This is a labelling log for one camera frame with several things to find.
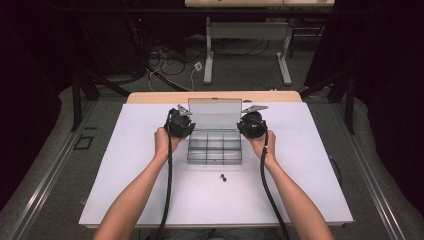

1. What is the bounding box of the black cable beside table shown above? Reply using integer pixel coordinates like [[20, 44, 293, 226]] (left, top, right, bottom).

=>
[[329, 155, 343, 188]]

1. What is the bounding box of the clear plastic compartment box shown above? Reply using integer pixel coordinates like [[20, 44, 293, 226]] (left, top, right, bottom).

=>
[[187, 97, 243, 166]]

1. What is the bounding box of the tangle of black floor cables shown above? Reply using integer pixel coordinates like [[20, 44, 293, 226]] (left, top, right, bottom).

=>
[[144, 35, 272, 92]]

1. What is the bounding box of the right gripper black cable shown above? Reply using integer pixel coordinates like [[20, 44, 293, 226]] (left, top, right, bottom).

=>
[[259, 131, 292, 240]]

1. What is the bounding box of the dark curtain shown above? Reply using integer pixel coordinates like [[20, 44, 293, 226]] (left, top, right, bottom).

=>
[[0, 0, 65, 208], [304, 0, 424, 218]]

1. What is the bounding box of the white table cover sheet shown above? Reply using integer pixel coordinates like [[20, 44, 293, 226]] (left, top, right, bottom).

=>
[[78, 102, 354, 226]]

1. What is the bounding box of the black equipment with red light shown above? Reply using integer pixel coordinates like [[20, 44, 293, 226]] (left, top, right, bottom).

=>
[[126, 14, 148, 38]]

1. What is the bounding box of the white metal desk frame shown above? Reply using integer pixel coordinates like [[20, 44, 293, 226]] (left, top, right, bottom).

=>
[[203, 16, 294, 86]]

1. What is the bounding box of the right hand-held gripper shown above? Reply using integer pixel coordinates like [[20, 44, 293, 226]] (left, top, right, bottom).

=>
[[236, 105, 269, 139]]

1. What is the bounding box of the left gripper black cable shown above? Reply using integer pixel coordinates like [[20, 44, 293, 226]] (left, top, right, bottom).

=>
[[154, 111, 175, 240]]

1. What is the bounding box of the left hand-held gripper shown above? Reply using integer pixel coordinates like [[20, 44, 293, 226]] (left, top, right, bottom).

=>
[[163, 104, 197, 139]]

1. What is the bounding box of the black metal stand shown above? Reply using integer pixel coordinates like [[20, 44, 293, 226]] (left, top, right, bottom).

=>
[[70, 71, 132, 133], [299, 71, 356, 135]]

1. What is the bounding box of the person's right hand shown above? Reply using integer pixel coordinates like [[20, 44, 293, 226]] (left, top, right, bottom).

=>
[[249, 130, 278, 164]]

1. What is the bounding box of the white floor cable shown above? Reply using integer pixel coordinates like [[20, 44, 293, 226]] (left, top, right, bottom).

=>
[[147, 59, 198, 93]]

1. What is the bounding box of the person's left hand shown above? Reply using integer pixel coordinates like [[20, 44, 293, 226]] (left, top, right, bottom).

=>
[[153, 127, 183, 161]]

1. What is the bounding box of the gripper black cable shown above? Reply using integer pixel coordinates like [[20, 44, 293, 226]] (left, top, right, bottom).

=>
[[154, 111, 175, 240], [259, 131, 292, 240]]

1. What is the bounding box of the aluminium floor rail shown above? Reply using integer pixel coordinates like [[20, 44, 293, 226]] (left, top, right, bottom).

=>
[[332, 102, 407, 240], [9, 99, 98, 240]]

